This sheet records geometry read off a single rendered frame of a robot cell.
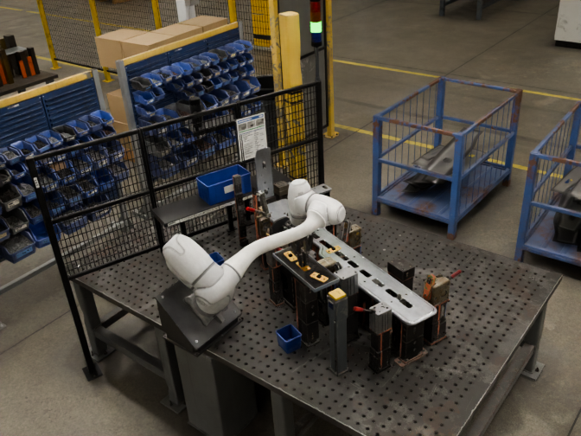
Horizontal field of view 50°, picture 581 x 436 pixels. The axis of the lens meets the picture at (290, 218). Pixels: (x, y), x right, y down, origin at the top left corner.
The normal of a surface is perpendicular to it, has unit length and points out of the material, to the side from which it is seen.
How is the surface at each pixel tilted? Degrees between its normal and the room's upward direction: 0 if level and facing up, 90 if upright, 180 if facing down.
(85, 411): 0
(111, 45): 90
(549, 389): 0
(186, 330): 41
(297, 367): 0
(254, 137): 90
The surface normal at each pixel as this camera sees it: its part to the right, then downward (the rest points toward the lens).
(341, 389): -0.06, -0.86
